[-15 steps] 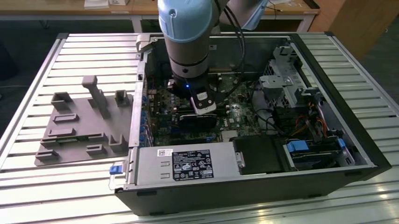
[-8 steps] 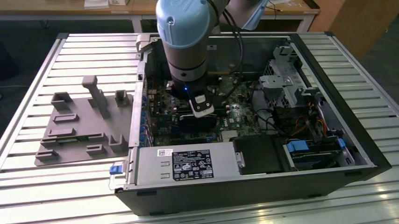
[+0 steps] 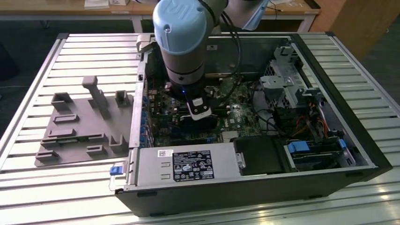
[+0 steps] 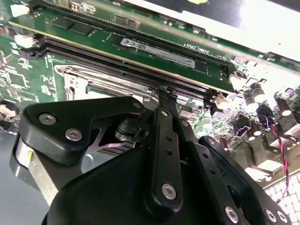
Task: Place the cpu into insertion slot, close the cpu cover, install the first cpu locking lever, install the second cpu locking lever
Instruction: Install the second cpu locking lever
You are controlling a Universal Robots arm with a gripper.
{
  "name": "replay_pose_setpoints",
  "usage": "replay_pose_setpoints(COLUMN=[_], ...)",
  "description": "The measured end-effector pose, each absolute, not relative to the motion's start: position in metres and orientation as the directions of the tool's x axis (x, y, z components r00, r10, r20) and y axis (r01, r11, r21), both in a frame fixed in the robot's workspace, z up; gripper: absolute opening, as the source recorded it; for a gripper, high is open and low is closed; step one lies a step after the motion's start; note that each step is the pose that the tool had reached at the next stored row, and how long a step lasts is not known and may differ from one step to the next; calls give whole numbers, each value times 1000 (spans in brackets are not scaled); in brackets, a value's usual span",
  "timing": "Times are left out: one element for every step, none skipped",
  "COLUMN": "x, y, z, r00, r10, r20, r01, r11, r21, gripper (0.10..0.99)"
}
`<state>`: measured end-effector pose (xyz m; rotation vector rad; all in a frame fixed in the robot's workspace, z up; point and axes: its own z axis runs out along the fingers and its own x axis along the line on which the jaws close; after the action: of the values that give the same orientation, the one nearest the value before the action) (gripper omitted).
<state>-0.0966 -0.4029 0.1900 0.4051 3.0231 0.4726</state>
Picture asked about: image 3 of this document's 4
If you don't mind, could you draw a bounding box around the CPU socket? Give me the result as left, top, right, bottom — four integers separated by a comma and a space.
205, 87, 223, 105

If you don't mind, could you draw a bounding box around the RAM slot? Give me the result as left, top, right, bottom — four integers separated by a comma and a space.
177, 108, 228, 114
177, 105, 227, 110

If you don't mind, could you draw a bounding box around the black graphics card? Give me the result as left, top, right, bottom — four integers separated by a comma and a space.
177, 112, 219, 131

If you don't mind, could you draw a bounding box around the green motherboard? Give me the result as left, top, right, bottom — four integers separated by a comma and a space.
147, 74, 267, 147

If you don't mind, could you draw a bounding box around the grey parts rack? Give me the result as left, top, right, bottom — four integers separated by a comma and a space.
33, 76, 135, 167

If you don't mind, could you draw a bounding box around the grey power supply unit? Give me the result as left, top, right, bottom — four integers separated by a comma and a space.
129, 142, 243, 190

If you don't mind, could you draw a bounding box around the metal drive cage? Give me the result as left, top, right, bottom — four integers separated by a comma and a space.
259, 46, 324, 110

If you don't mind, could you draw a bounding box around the black plastic shroud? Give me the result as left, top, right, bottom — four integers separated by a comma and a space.
231, 137, 296, 176

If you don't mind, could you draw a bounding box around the blue disk carrier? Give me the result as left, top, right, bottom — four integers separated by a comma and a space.
285, 138, 348, 172

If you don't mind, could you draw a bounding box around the black PC case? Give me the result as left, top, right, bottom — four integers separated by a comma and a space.
113, 32, 393, 218

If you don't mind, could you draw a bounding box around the wooden desk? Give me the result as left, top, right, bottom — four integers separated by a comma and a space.
0, 0, 321, 33

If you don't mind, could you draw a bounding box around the wooden cabinet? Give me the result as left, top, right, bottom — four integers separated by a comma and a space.
309, 0, 400, 60

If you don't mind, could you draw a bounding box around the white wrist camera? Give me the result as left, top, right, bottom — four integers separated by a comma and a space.
187, 97, 213, 122

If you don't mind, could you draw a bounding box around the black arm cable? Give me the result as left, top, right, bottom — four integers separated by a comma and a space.
200, 0, 243, 104

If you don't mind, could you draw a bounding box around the black looped wire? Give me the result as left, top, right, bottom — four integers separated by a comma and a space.
255, 109, 291, 138

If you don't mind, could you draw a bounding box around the yellow wire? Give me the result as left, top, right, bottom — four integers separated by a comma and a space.
292, 116, 309, 138

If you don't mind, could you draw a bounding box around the orange wire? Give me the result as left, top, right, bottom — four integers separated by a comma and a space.
315, 118, 329, 138

